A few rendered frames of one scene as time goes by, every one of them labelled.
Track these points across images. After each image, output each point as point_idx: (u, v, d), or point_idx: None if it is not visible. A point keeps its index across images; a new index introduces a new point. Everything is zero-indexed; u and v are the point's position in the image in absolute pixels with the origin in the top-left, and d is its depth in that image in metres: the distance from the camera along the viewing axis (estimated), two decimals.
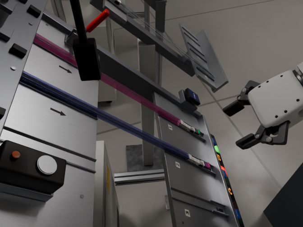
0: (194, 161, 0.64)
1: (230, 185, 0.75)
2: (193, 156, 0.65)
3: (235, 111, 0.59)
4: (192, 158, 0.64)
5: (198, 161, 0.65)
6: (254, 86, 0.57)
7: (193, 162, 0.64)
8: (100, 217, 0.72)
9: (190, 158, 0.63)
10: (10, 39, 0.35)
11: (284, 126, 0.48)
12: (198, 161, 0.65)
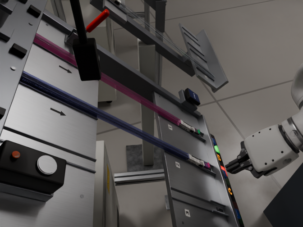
0: (194, 161, 0.64)
1: (230, 185, 0.75)
2: (193, 156, 0.65)
3: (235, 167, 0.70)
4: (192, 158, 0.64)
5: (198, 161, 0.65)
6: (248, 143, 0.69)
7: (193, 162, 0.64)
8: (100, 217, 0.72)
9: (190, 158, 0.63)
10: (10, 39, 0.35)
11: (264, 169, 0.63)
12: (198, 161, 0.65)
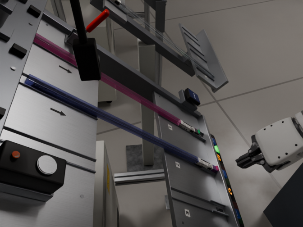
0: (203, 164, 0.66)
1: (230, 185, 0.75)
2: (202, 159, 0.66)
3: (246, 161, 0.68)
4: (201, 161, 0.65)
5: (207, 164, 0.67)
6: (259, 136, 0.67)
7: (202, 165, 0.66)
8: (100, 217, 0.72)
9: (200, 161, 0.65)
10: (10, 39, 0.35)
11: (277, 163, 0.61)
12: (207, 164, 0.67)
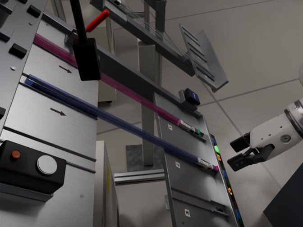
0: (203, 164, 0.66)
1: (230, 185, 0.75)
2: (202, 159, 0.66)
3: (241, 147, 0.68)
4: (201, 161, 0.65)
5: (207, 164, 0.67)
6: None
7: (202, 165, 0.66)
8: (100, 217, 0.72)
9: (200, 161, 0.65)
10: (10, 39, 0.35)
11: (267, 147, 0.55)
12: (207, 164, 0.67)
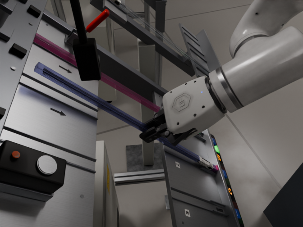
0: (204, 163, 0.65)
1: (230, 185, 0.75)
2: (203, 158, 0.66)
3: (149, 132, 0.54)
4: (202, 161, 0.65)
5: (208, 163, 0.67)
6: (181, 135, 0.50)
7: (203, 165, 0.66)
8: (100, 217, 0.72)
9: (201, 160, 0.65)
10: (10, 39, 0.35)
11: None
12: (208, 163, 0.67)
